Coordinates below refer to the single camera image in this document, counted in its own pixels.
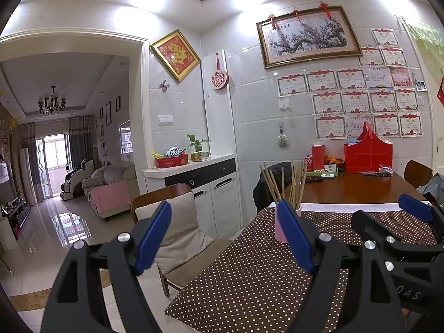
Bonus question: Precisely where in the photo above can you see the bundle of wooden chopsticks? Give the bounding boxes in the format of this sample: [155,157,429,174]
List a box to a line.
[260,161,307,209]

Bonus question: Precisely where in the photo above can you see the massage chair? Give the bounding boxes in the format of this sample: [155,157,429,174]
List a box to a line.
[60,160,94,202]

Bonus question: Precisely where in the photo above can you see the wooden chair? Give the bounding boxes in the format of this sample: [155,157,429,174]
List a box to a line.
[404,160,434,190]
[130,183,231,298]

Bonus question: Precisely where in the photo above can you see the grey jacket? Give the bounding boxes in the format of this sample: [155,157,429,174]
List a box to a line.
[418,173,444,202]

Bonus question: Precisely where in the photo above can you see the tall white cabinet panel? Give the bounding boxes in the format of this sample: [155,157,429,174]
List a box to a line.
[201,49,235,159]

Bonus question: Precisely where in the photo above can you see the red gift box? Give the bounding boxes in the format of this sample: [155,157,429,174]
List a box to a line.
[155,154,189,169]

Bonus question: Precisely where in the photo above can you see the pink cup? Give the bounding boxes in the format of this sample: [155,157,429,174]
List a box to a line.
[275,205,302,244]

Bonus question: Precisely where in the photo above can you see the low media cabinet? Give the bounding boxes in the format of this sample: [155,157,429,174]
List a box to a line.
[0,198,32,241]

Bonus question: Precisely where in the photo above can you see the red gift bag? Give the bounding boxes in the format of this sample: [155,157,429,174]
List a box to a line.
[344,122,394,174]

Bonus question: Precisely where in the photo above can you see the framed plum blossom painting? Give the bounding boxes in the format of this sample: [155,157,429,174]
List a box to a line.
[256,5,363,69]

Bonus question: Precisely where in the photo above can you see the flat green box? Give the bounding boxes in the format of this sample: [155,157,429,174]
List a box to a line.
[305,168,339,180]

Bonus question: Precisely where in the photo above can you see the potted green plant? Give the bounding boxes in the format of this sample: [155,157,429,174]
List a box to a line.
[186,133,211,162]

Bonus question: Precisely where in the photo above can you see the beige sofa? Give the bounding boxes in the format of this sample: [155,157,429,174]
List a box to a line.
[82,161,136,221]

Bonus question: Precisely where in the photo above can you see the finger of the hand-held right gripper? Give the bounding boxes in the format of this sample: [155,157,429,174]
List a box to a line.
[398,193,444,247]
[350,210,444,262]

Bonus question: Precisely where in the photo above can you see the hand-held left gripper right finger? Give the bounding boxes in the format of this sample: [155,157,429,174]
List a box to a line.
[276,199,422,333]

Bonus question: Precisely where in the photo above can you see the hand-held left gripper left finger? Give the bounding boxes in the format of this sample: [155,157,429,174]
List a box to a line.
[44,200,173,333]

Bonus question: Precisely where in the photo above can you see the green wall poster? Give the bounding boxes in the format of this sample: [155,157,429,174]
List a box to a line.
[404,21,444,88]

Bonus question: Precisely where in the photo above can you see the black chandelier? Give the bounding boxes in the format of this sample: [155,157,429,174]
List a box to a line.
[37,85,67,115]

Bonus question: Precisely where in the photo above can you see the brown polka dot tablecloth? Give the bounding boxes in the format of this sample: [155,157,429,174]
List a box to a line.
[165,206,441,333]

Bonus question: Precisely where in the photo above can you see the glass balcony door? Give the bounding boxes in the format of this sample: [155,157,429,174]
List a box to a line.
[36,132,70,199]

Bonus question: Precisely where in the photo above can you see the grey curtain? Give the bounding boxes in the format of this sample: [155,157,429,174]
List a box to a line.
[19,123,37,206]
[69,115,94,171]

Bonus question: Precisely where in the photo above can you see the red gold framed picture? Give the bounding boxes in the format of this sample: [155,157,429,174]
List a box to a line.
[150,29,202,83]

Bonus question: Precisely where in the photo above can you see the black jacket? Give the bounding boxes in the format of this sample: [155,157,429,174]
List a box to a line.
[253,161,306,213]

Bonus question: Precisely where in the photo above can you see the pink round wall ornament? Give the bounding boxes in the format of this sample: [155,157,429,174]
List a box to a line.
[211,51,230,90]

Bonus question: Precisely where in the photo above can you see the pink blanket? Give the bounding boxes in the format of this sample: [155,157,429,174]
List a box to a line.
[91,181,132,216]

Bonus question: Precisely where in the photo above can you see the standing air conditioner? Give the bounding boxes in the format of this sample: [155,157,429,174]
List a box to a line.
[20,147,30,206]

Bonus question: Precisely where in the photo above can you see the black wall picture frames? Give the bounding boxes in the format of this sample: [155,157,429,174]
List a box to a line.
[100,95,121,137]

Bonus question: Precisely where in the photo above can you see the white sideboard cabinet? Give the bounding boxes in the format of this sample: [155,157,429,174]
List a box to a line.
[142,154,241,240]

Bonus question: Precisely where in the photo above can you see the tall red box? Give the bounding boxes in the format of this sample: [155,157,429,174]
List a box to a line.
[311,144,326,170]

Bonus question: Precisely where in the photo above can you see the group of wall certificates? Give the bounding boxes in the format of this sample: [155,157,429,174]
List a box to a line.
[277,28,424,140]

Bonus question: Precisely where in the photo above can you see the hanging wall ornament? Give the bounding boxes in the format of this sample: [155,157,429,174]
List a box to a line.
[277,123,289,148]

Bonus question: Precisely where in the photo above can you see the beige chair cushion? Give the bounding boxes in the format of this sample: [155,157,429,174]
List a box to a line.
[135,192,215,274]

